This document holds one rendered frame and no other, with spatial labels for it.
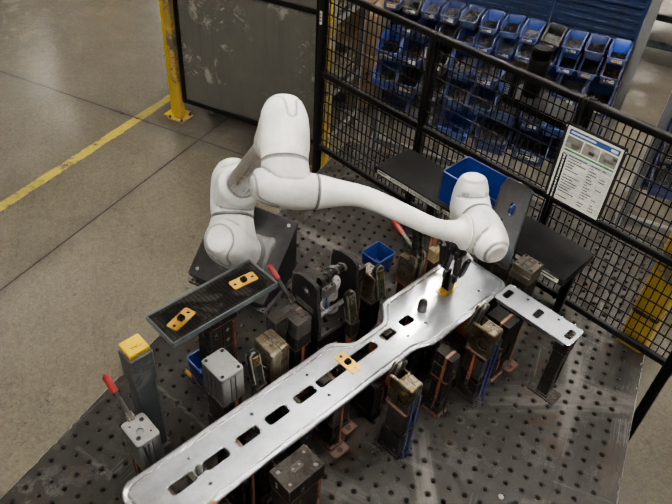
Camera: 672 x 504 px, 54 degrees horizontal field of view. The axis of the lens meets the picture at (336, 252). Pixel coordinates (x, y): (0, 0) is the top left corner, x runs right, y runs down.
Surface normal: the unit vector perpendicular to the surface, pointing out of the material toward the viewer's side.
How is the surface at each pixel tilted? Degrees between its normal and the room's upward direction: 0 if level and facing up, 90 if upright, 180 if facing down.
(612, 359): 0
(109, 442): 0
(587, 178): 90
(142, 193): 0
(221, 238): 47
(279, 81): 93
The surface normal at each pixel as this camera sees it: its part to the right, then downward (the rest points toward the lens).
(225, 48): -0.47, 0.56
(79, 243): 0.06, -0.75
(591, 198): -0.72, 0.42
